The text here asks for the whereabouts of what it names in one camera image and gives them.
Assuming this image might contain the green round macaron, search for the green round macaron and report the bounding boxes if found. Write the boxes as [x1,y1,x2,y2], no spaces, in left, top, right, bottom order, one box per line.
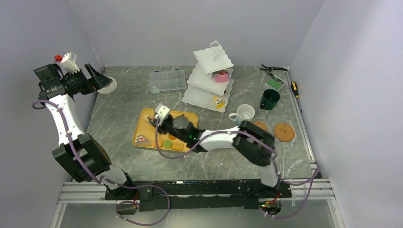
[163,140,173,149]

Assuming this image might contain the white triangle cake slice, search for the white triangle cake slice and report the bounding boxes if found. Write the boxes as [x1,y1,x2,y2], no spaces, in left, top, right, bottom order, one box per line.
[134,134,151,146]

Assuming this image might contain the cream triangle cake slice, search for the cream triangle cake slice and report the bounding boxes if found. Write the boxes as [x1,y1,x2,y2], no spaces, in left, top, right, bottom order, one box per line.
[213,96,225,109]

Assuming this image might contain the white three-tier dessert stand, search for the white three-tier dessert stand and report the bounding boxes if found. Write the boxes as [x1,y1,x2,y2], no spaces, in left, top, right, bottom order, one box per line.
[182,40,234,113]

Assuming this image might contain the pink cake with cherry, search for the pink cake with cherry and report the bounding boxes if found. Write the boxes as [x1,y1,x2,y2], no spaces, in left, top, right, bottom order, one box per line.
[214,71,229,83]

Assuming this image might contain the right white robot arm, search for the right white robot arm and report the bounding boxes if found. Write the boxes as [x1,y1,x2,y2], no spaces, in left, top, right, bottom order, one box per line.
[149,114,280,197]

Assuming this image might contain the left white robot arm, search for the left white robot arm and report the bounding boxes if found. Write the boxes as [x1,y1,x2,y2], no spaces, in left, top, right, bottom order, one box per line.
[32,63,137,200]

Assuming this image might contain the white tape roll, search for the white tape roll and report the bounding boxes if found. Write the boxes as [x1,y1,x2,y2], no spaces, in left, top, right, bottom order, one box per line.
[97,77,117,94]

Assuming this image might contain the yellow square biscuit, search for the yellow square biscuit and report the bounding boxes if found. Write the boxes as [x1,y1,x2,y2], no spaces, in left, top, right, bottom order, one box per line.
[171,142,184,151]

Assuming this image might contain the tan waffle round cookie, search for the tan waffle round cookie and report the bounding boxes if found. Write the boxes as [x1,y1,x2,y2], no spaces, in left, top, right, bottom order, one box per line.
[153,139,163,148]

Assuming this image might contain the yellow serving tray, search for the yellow serving tray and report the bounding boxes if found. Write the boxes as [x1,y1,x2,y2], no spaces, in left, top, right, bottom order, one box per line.
[132,108,199,153]

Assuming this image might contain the clear plastic compartment box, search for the clear plastic compartment box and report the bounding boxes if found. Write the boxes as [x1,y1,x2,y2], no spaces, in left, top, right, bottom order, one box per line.
[149,69,187,94]

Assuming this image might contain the white blue mug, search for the white blue mug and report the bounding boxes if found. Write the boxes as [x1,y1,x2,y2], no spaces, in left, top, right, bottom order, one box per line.
[228,104,255,125]

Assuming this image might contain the dark green mug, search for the dark green mug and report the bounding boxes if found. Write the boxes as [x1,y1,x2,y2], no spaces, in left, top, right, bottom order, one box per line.
[259,89,280,110]

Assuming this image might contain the green white packet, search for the green white packet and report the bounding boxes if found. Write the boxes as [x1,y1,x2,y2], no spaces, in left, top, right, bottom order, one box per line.
[263,75,286,92]

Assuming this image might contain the black pliers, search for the black pliers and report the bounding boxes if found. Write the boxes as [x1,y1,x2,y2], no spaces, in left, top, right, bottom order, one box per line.
[259,64,288,73]

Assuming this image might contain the yellow black screwdriver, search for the yellow black screwdriver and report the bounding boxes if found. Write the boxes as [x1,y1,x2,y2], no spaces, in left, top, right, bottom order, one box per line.
[291,81,303,113]

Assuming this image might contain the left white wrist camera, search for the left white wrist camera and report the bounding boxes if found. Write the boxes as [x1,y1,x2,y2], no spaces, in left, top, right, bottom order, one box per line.
[60,52,80,74]

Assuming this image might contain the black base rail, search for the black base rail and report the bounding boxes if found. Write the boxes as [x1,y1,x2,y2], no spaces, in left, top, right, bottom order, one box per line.
[105,179,292,212]

